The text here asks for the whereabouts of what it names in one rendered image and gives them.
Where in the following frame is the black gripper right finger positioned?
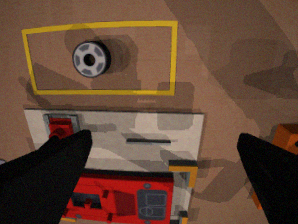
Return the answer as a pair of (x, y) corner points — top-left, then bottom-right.
(237, 132), (298, 224)

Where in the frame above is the yellow rectangular outline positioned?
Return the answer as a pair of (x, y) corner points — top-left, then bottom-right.
(21, 22), (178, 95)

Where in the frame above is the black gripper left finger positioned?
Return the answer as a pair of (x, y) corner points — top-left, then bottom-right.
(0, 129), (93, 224)

